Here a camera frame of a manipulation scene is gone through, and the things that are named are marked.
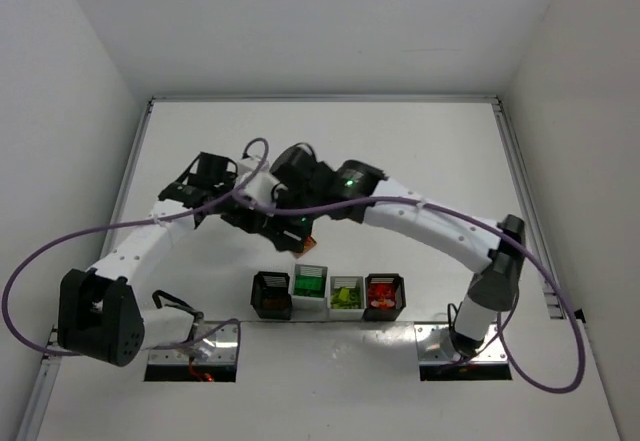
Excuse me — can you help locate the white bin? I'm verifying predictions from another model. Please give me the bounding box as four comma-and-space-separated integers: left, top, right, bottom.
290, 264, 328, 312
327, 276, 365, 321

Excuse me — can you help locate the lime curved lego brick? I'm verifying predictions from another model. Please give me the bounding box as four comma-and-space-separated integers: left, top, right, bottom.
336, 288, 358, 304

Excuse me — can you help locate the far left black bin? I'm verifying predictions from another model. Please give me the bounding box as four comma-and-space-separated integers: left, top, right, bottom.
251, 271, 293, 321

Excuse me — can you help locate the far right black bin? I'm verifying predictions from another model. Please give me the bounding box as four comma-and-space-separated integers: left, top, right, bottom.
363, 273, 406, 322

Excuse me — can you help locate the long green lego brick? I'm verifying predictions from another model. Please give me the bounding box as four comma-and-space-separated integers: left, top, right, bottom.
294, 275, 325, 296

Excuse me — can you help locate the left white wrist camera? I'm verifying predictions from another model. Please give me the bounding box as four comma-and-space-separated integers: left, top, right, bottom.
236, 156, 284, 207

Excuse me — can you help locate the tan lego plate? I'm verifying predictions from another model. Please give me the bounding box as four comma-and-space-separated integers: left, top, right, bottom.
302, 236, 317, 254
262, 298, 288, 311

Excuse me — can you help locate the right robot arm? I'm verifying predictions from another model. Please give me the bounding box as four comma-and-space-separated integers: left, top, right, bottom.
270, 146, 525, 358

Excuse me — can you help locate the metal base plate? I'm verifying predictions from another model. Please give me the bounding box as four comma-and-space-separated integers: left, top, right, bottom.
147, 321, 241, 367
413, 323, 508, 367

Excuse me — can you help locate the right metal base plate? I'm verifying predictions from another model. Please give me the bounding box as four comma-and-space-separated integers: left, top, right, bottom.
413, 323, 508, 367

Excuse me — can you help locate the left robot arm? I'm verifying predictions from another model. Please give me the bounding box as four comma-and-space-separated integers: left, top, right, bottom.
57, 152, 268, 366

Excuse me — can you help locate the left white bin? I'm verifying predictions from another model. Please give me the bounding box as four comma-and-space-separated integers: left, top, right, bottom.
290, 264, 328, 312

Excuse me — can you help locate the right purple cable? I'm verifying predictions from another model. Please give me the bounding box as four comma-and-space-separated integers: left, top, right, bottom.
234, 195, 586, 393

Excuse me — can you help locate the right white bin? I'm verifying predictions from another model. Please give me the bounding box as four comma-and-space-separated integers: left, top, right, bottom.
327, 276, 365, 321

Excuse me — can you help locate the black bin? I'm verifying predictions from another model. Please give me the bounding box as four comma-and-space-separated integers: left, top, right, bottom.
363, 273, 406, 322
251, 271, 293, 321

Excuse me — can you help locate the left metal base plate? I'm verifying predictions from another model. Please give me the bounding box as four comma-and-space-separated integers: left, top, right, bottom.
147, 321, 241, 367

